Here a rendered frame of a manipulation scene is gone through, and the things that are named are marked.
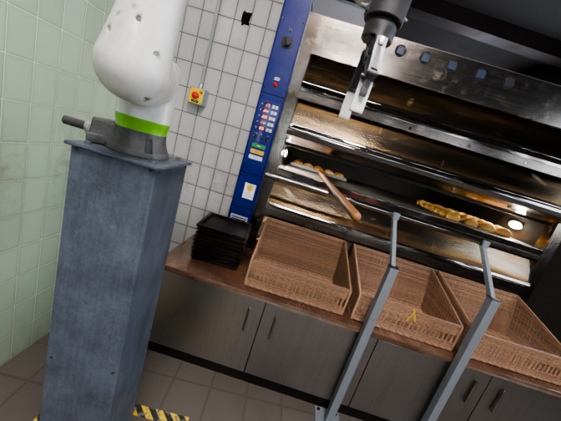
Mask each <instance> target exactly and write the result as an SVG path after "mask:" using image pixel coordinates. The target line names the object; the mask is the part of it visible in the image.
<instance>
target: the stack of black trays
mask: <svg viewBox="0 0 561 421"><path fill-rule="evenodd" d="M196 226H198V227H197V228H196V229H198V230H197V231H196V232H195V233H196V234H195V235H194V236H195V238H193V239H192V240H194V242H193V243H192V244H194V245H192V247H191V248H193V249H192V250H191V252H192V253H191V254H190V256H192V259H195V260H198V261H203V262H207V263H209V264H213V265H217V266H222V267H224V268H228V269H231V270H234V271H235V269H238V266H239V264H240V260H241V258H242V256H243V253H244V251H245V248H246V247H247V244H246V243H247V241H248V239H249V237H250V233H251V229H252V228H251V227H252V224H251V223H247V222H244V221H239V220H236V219H233V218H230V217H227V216H222V215H219V214H215V213H213V212H210V213H209V214H208V215H207V216H205V217H204V218H203V219H202V220H201V221H199V222H198V223H197V224H196Z"/></svg>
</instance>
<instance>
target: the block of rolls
mask: <svg viewBox="0 0 561 421"><path fill-rule="evenodd" d="M417 205H420V206H422V207H424V208H426V209H428V210H430V211H433V212H435V213H437V214H439V215H440V216H444V217H446V218H447V219H449V220H452V221H460V222H462V223H464V224H465V225H468V226H473V227H479V228H480V229H482V230H485V231H489V232H495V233H497V234H499V235H501V236H506V237H511V236H512V233H511V231H510V230H508V229H506V228H502V227H501V226H497V225H493V224H492V223H490V222H487V221H484V220H480V219H478V218H477V217H474V216H471V215H467V214H466V213H464V212H458V211H457V210H453V209H451V208H444V207H443V206H441V205H436V204H435V205H434V204H431V203H430V202H427V201H424V200H418V201H417Z"/></svg>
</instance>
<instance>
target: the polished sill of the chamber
mask: <svg viewBox="0 0 561 421"><path fill-rule="evenodd" d="M275 173H276V174H278V175H283V176H285V177H288V178H291V179H293V180H298V181H301V182H304V183H307V184H310V185H314V186H317V187H321V188H323V189H326V190H330V189H329V187H328V186H327V185H326V183H325V182H324V181H321V180H317V179H313V178H311V177H308V176H305V175H300V174H297V173H295V172H292V171H289V170H284V169H282V168H279V167H278V168H277V169H276V172H275ZM335 187H336V188H337V189H338V190H339V191H340V192H341V193H342V194H343V195H347V196H350V197H352V198H355V199H358V200H363V201H365V202H368V203H372V204H374V205H379V206H381V207H385V208H387V209H390V210H393V211H398V212H401V213H403V214H406V215H410V216H414V217H416V218H419V219H423V220H425V221H430V222H432V223H436V224H438V225H441V226H445V227H449V228H452V229H454V230H457V231H462V232H465V233H468V234H470V235H474V236H478V237H481V238H483V239H487V240H490V241H494V242H497V243H500V244H503V245H505V246H511V247H513V248H516V249H519V250H521V251H526V252H529V253H532V254H534V255H538V256H541V254H542V252H543V250H540V249H538V248H536V247H533V246H529V245H526V244H523V243H520V242H517V241H512V240H509V239H507V238H504V237H501V236H496V235H494V234H491V233H488V232H485V231H480V230H478V229H474V228H472V227H469V226H465V225H461V224H458V223H456V222H453V221H448V220H445V219H443V218H440V217H436V216H432V215H429V214H427V213H423V212H420V211H418V210H413V209H410V208H407V207H405V206H402V205H397V204H394V203H391V202H388V201H385V200H381V199H378V198H375V197H372V196H369V195H365V194H362V193H359V192H356V191H354V190H348V189H346V188H343V187H340V186H337V185H335Z"/></svg>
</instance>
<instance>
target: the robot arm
mask: <svg viewBox="0 0 561 421"><path fill-rule="evenodd" d="M188 1H189V0H115V3H114V5H113V7H112V9H111V12H110V14H109V16H108V18H107V20H106V22H105V24H104V26H103V28H102V30H101V32H100V34H99V36H98V38H97V40H96V42H95V44H94V46H93V52H92V61H93V68H94V71H95V73H96V74H97V76H98V78H99V80H100V82H101V83H102V84H103V86H104V87H105V88H106V89H107V90H108V91H109V92H110V93H112V94H113V95H115V96H116V103H115V109H114V114H115V120H111V119H105V118H99V117H93V118H92V119H88V120H86V121H84V120H81V119H76V118H73V117H70V116H67V115H64V116H63V117H62V122H63V123H64V124H67V125H71V126H73V127H76V128H80V129H84V132H85V133H86V137H85V140H87V141H91V142H94V143H98V144H102V145H105V147H107V148H108V149H110V150H113V151H116V152H119V153H122V154H125V155H131V156H134V157H138V158H142V159H147V160H159V161H166V160H168V158H169V154H168V151H167V147H166V138H167V134H168V132H169V129H170V126H171V122H172V118H173V113H174V106H175V101H176V97H177V93H178V88H179V79H180V69H179V66H178V65H177V64H176V63H175V62H174V61H173V58H174V51H175V48H176V44H177V40H178V36H179V31H180V27H181V23H182V21H183V17H184V12H185V9H186V6H187V3H188ZM353 1H354V2H355V3H357V4H359V5H360V7H361V8H364V9H365V12H364V15H363V16H364V21H365V26H364V28H363V31H362V34H361V40H362V42H363V43H364V44H365V45H366V48H365V50H363V51H362V53H361V57H360V60H359V63H358V65H357V67H356V70H355V73H354V74H353V77H352V79H351V82H350V84H349V87H348V89H347V90H346V97H345V99H344V102H343V105H342V106H341V111H340V113H339V116H338V117H339V118H342V119H346V120H349V118H350V116H351V112H354V113H357V114H362V112H363V110H364V107H365V105H366V101H367V99H368V96H369V93H370V91H371V87H372V85H373V82H374V81H375V77H377V76H378V75H379V71H380V67H381V64H382V58H383V54H384V51H385V48H389V47H390V46H391V45H392V41H393V39H394V37H395V34H396V31H398V30H400V29H401V28H402V25H403V24H404V23H407V21H408V20H407V19H406V15H407V12H408V9H409V7H410V5H411V2H412V0H353Z"/></svg>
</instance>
